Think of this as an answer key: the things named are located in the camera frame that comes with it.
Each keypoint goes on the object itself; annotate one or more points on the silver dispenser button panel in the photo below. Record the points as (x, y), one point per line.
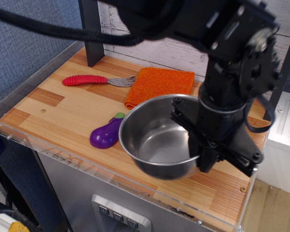
(112, 217)

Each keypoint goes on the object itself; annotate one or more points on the dark right vertical post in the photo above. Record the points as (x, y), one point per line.
(281, 9)

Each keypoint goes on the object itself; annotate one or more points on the clear acrylic edge guard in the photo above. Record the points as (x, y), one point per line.
(217, 200)

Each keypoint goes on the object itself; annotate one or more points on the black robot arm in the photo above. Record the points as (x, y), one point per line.
(239, 37)

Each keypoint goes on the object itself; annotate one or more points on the dark left vertical post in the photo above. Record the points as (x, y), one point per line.
(90, 18)

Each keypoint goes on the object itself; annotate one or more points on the dark vertical post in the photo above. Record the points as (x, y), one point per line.
(90, 18)
(281, 9)

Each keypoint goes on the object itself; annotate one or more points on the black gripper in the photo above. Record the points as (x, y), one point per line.
(217, 134)

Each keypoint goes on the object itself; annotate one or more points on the white toy sink unit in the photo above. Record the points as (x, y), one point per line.
(275, 168)

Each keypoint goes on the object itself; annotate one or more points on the silver metal bowl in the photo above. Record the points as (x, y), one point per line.
(157, 144)

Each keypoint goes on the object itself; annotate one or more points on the purple toy eggplant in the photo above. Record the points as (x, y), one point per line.
(106, 136)

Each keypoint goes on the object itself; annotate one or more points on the red handled metal fork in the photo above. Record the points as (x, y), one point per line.
(96, 79)

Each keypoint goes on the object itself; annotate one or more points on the stainless toy fridge cabinet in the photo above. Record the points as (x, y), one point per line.
(74, 189)

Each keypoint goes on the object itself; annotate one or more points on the orange folded cloth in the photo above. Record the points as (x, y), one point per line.
(154, 82)

